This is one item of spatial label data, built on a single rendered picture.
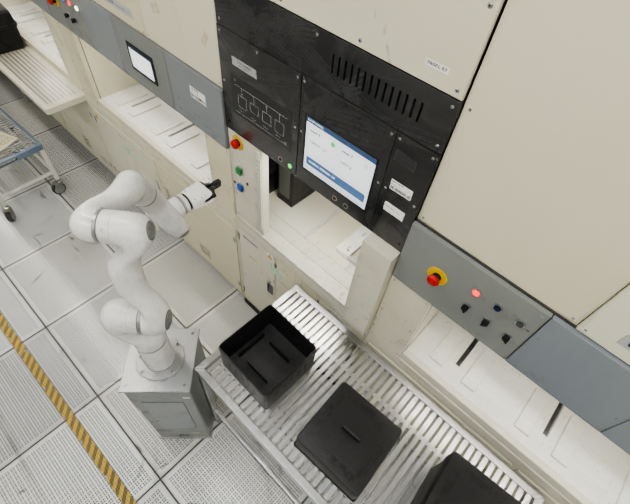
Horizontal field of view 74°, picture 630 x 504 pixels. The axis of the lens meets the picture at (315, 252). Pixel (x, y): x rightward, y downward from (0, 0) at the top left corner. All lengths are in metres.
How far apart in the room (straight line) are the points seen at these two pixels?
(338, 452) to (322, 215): 1.12
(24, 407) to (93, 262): 0.99
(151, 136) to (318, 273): 1.35
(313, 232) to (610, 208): 1.38
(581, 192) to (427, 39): 0.46
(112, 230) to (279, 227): 1.01
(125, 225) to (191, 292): 1.72
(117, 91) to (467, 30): 2.50
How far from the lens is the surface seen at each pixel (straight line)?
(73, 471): 2.69
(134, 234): 1.26
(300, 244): 2.02
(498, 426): 1.84
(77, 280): 3.21
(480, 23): 0.97
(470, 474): 1.59
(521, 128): 1.01
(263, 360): 1.83
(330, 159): 1.38
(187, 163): 2.48
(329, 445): 1.64
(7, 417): 2.93
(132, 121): 2.85
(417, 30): 1.04
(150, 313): 1.48
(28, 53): 3.83
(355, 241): 2.03
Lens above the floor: 2.46
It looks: 53 degrees down
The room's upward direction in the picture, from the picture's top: 8 degrees clockwise
